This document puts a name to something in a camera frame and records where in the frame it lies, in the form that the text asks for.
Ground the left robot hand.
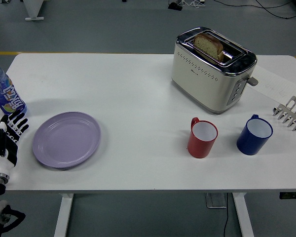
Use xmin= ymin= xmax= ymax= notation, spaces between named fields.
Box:
xmin=0 ymin=110 xmax=30 ymax=176

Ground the purple plate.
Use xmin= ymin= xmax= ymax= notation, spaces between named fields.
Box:
xmin=32 ymin=111 xmax=102 ymax=170

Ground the blue-label drink bottle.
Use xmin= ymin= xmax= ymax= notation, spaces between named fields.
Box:
xmin=0 ymin=58 xmax=28 ymax=117

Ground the white table leg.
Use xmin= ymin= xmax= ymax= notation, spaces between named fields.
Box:
xmin=231 ymin=192 xmax=255 ymax=237
xmin=53 ymin=193 xmax=74 ymax=237

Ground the white stand base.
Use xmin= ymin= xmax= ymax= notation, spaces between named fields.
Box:
xmin=23 ymin=0 xmax=45 ymax=22

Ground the red mug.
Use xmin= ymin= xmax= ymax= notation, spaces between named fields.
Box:
xmin=186 ymin=117 xmax=219 ymax=159

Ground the cream and chrome toaster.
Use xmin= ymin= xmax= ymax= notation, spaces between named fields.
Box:
xmin=171 ymin=26 xmax=259 ymax=115

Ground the grey floor box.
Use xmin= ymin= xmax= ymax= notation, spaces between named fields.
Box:
xmin=204 ymin=192 xmax=228 ymax=209

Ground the black floor device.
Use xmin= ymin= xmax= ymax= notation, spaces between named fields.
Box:
xmin=167 ymin=1 xmax=183 ymax=11

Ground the bread slice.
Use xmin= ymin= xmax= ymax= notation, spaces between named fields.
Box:
xmin=193 ymin=33 xmax=224 ymax=62

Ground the blue mug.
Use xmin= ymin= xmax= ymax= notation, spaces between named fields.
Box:
xmin=236 ymin=114 xmax=274 ymax=156

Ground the white paper sheet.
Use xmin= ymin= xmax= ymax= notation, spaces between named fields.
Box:
xmin=253 ymin=65 xmax=296 ymax=106

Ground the metal toast rack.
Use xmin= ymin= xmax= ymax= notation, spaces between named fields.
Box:
xmin=272 ymin=95 xmax=296 ymax=132

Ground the thin black cable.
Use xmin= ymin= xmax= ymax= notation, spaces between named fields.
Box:
xmin=223 ymin=192 xmax=231 ymax=237

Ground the white tangled cable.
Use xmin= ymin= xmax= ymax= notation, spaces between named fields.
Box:
xmin=182 ymin=0 xmax=206 ymax=7

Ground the long black floor cable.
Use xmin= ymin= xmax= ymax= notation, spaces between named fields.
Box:
xmin=213 ymin=0 xmax=296 ymax=19

